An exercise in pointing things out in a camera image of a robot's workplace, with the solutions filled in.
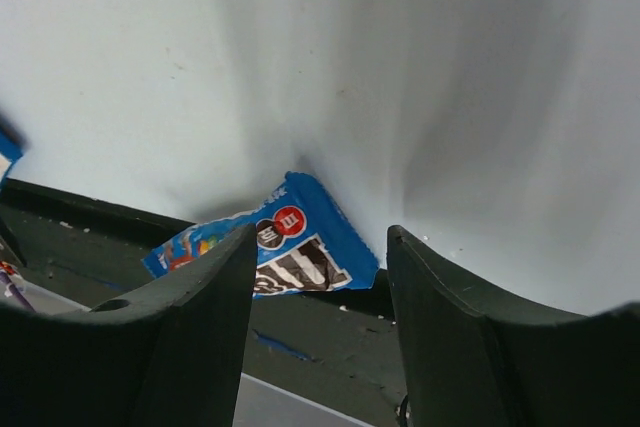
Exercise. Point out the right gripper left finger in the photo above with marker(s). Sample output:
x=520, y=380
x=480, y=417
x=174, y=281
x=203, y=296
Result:
x=169, y=353

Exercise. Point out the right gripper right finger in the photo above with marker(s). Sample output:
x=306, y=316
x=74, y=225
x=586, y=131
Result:
x=475, y=354

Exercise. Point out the blue M&M bag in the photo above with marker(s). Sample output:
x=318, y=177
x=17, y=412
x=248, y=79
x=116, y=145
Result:
x=305, y=243

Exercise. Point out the blue white candy bar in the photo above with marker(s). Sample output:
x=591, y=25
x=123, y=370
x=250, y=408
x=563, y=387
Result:
x=13, y=145

